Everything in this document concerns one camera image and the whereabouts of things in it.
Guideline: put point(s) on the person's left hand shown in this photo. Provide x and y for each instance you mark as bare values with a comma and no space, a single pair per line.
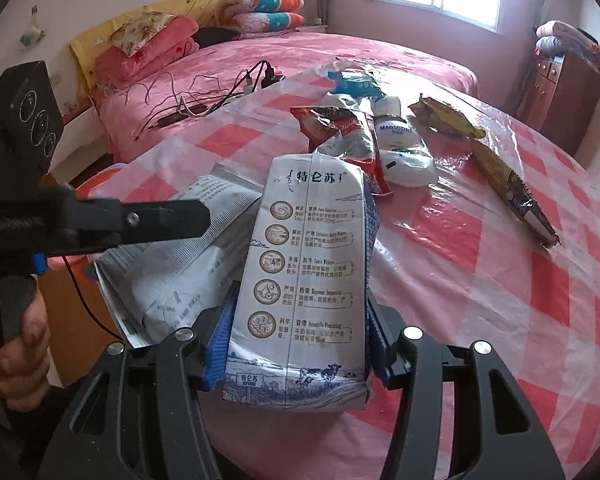
24,361

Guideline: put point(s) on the white bedside table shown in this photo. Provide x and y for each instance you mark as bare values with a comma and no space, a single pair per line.
82,143

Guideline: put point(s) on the wall hanging ornament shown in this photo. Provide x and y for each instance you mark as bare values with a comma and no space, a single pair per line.
33,33

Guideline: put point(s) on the folded blankets on cabinet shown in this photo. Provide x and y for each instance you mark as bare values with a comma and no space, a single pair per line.
556,38

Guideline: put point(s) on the red snack wrapper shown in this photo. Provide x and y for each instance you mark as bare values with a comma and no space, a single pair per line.
346,134

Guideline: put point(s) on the pink bed cover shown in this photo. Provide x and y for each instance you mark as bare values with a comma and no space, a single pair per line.
129,107

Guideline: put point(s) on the black garment on bed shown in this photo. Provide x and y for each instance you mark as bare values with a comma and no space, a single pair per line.
210,36

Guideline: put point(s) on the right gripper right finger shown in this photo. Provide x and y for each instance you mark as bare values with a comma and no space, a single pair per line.
496,432

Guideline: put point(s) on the colourful rolled quilt upper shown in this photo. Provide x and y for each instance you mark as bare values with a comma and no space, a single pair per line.
227,9

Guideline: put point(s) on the blue snack wrapper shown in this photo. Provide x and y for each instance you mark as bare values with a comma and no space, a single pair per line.
355,83

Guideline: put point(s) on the black plug charger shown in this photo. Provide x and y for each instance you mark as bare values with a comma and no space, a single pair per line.
270,76

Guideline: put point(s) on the colourful rolled quilt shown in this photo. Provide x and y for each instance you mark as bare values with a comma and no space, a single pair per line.
261,22
227,9

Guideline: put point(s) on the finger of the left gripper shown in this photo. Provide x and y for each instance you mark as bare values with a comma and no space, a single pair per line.
161,221

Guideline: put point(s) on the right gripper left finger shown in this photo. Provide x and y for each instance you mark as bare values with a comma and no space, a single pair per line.
137,415

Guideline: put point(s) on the floral pillow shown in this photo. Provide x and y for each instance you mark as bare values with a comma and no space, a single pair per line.
135,34

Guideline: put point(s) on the white blue milk carton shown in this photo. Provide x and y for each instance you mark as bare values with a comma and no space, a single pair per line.
299,334

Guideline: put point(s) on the white power strip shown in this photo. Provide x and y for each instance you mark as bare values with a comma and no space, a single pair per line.
251,87

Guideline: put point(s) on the colourful rolled quilt lower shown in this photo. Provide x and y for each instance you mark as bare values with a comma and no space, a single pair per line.
261,22

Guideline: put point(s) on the folded pink blanket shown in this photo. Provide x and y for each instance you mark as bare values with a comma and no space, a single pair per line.
170,45

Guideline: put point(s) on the pink checkered tablecloth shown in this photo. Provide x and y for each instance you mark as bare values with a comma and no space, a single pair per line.
452,258

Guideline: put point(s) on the yellow green snack wrapper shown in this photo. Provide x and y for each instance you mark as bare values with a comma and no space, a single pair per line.
445,118

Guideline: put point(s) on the grey silver foil bag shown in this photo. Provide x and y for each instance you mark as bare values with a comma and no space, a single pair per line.
150,290

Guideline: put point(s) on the white plastic snack bag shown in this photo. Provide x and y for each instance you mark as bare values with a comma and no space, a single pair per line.
404,156

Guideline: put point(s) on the brown wooden cabinet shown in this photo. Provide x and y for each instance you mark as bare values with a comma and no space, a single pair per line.
559,100

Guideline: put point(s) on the brown gold long wrapper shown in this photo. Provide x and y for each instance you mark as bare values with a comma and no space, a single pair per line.
515,193

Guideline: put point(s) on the yellow wooden headboard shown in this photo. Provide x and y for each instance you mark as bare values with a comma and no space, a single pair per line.
88,45

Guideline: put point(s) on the black power adapter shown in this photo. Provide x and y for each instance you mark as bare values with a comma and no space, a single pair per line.
171,119

